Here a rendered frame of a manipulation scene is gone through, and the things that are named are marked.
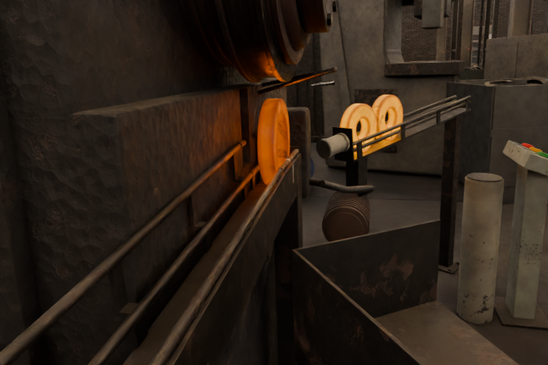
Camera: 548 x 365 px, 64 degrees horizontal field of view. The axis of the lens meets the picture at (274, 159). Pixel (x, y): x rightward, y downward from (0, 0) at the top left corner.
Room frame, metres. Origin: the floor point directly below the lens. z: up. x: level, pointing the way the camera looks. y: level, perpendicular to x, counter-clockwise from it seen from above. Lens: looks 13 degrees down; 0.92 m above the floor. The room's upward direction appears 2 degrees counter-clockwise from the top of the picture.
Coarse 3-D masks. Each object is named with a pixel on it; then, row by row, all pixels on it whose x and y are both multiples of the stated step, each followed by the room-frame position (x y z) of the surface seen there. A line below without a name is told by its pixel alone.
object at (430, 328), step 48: (336, 240) 0.46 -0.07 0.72; (384, 240) 0.48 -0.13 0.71; (432, 240) 0.51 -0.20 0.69; (336, 288) 0.35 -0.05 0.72; (384, 288) 0.48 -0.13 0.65; (432, 288) 0.51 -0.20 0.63; (336, 336) 0.35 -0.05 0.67; (384, 336) 0.29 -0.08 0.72; (432, 336) 0.44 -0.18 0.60; (480, 336) 0.44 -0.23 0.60
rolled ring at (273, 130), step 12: (264, 108) 0.87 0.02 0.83; (276, 108) 0.87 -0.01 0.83; (264, 120) 0.85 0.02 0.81; (276, 120) 0.87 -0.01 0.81; (288, 120) 0.99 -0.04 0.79; (264, 132) 0.84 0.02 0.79; (276, 132) 0.98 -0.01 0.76; (288, 132) 0.99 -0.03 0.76; (264, 144) 0.83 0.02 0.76; (276, 144) 0.98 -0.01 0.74; (288, 144) 0.98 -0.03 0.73; (264, 156) 0.83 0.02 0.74; (276, 156) 0.86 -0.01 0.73; (264, 168) 0.84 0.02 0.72; (276, 168) 0.85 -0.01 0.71; (264, 180) 0.86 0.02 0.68
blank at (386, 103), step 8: (384, 96) 1.46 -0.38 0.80; (392, 96) 1.47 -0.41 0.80; (376, 104) 1.44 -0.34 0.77; (384, 104) 1.44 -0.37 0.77; (392, 104) 1.47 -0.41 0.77; (400, 104) 1.51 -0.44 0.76; (376, 112) 1.42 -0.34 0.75; (384, 112) 1.44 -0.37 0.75; (392, 112) 1.50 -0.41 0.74; (400, 112) 1.51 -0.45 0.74; (384, 120) 1.44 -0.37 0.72; (392, 120) 1.50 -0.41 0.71; (400, 120) 1.51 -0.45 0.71; (384, 128) 1.44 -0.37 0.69; (392, 136) 1.48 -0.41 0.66
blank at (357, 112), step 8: (352, 104) 1.37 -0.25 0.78; (360, 104) 1.36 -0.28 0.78; (344, 112) 1.35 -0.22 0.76; (352, 112) 1.33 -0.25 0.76; (360, 112) 1.35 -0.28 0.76; (368, 112) 1.38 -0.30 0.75; (344, 120) 1.33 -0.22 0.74; (352, 120) 1.33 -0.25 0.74; (360, 120) 1.40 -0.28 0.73; (368, 120) 1.38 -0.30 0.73; (376, 120) 1.41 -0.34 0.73; (352, 128) 1.33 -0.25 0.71; (368, 128) 1.39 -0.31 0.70; (376, 128) 1.41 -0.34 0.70; (360, 136) 1.39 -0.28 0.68
